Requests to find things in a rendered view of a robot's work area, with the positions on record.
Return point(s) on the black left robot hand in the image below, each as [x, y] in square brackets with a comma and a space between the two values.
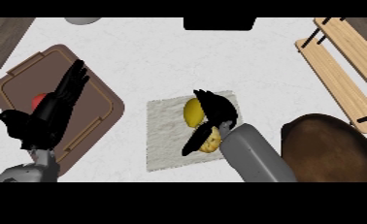
[47, 114]

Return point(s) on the black appliance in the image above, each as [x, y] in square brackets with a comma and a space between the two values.
[219, 23]

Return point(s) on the yellow lemon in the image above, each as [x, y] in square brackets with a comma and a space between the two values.
[192, 113]

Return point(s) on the brown wooden bowl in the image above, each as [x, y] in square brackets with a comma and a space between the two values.
[330, 150]

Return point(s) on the white woven placemat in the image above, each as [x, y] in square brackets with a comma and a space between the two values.
[164, 137]

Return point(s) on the grey round object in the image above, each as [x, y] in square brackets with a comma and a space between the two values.
[81, 20]

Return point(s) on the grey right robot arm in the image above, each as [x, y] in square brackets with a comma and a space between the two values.
[254, 155]

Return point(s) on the red round fruit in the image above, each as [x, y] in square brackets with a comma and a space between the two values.
[37, 100]

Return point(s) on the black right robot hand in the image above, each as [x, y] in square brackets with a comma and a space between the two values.
[217, 108]

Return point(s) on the dark wooden cabinet panel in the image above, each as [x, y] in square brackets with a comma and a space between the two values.
[11, 34]

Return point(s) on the pale yellow bumpy potato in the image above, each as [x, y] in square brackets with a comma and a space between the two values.
[211, 142]

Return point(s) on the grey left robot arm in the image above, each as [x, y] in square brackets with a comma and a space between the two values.
[32, 166]

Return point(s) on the wooden tiered shelf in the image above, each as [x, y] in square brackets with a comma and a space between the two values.
[334, 69]

